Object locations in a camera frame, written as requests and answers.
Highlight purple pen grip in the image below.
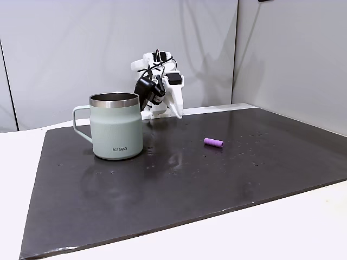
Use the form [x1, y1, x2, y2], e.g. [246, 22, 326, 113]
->
[203, 137, 224, 148]

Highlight black binder clip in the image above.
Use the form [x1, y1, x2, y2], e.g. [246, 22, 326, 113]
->
[152, 48, 168, 63]

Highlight black oval webcam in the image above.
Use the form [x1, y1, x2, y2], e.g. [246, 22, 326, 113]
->
[134, 77, 157, 108]

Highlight mint green steel-rimmed mug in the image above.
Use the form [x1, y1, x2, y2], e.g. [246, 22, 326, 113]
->
[72, 92, 144, 160]

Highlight black table mat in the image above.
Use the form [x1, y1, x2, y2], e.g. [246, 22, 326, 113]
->
[19, 107, 347, 260]

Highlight black webcam cable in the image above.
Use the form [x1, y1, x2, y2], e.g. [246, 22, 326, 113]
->
[137, 55, 177, 80]

